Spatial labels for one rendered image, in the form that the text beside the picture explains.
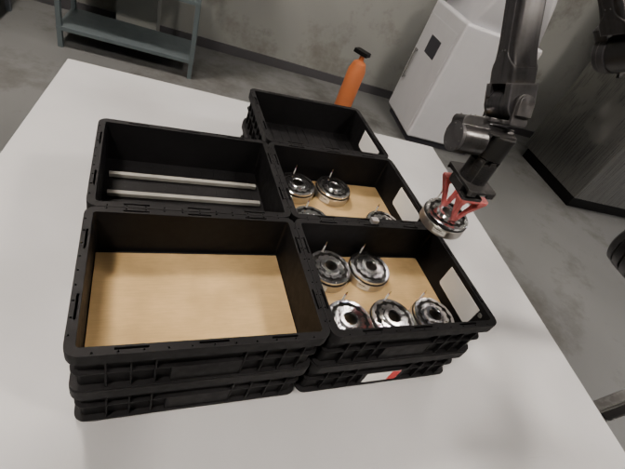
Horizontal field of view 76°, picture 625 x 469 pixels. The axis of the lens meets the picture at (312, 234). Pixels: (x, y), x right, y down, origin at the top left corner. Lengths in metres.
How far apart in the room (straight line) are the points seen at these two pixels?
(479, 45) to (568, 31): 1.75
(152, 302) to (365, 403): 0.50
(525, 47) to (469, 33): 2.76
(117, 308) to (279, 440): 0.39
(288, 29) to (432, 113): 1.53
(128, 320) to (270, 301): 0.27
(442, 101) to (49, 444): 3.48
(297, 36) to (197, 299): 3.58
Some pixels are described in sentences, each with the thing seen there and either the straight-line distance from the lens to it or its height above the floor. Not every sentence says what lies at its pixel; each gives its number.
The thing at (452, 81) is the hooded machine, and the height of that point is 0.62.
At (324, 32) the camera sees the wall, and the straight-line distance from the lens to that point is 4.21.
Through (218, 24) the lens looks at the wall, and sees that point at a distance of 4.13.
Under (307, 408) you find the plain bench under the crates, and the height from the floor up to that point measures 0.70.
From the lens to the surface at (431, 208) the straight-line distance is 0.92.
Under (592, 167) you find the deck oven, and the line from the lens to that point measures 4.42.
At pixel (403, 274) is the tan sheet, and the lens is 1.05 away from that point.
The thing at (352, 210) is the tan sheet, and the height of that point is 0.83.
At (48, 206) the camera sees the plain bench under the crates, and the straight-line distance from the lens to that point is 1.17.
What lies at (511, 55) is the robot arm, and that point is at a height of 1.37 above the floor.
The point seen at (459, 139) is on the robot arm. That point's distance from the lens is 0.78.
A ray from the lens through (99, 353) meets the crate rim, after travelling 0.64.
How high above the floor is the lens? 1.48
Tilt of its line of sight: 40 degrees down
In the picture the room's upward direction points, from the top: 25 degrees clockwise
